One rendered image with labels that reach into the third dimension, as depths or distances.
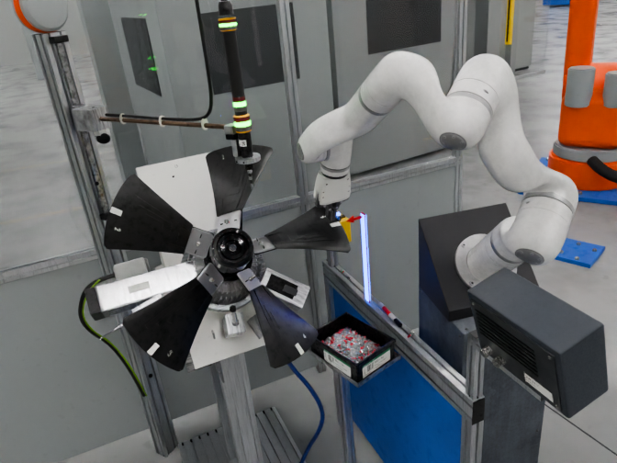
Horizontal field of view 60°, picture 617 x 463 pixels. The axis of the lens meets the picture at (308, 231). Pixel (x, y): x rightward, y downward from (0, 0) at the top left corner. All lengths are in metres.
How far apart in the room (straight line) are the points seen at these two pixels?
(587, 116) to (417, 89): 3.90
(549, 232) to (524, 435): 0.89
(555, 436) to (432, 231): 1.29
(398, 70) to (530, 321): 0.56
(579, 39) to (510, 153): 3.98
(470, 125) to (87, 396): 2.03
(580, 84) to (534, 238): 3.61
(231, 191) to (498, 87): 0.83
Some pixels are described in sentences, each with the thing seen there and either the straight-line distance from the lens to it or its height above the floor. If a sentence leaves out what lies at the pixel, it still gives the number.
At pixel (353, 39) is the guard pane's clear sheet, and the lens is 2.38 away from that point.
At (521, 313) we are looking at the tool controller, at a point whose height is 1.23.
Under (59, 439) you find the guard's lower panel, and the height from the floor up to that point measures 0.17.
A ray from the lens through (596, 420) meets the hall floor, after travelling 2.81.
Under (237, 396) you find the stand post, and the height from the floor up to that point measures 0.59.
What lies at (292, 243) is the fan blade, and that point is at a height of 1.18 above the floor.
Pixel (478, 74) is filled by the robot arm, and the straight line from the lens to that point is 1.14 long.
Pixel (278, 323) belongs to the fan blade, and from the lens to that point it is 1.52.
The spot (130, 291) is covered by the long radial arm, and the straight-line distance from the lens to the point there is 1.64.
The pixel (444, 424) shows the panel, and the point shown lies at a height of 0.66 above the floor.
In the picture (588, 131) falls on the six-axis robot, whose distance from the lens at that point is 4.99.
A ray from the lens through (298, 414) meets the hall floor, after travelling 2.71.
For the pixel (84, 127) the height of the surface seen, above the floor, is 1.51.
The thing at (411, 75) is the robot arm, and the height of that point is 1.69.
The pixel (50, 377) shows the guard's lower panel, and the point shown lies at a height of 0.49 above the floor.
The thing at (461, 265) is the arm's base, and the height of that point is 1.06.
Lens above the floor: 1.88
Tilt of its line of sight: 25 degrees down
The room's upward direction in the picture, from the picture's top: 6 degrees counter-clockwise
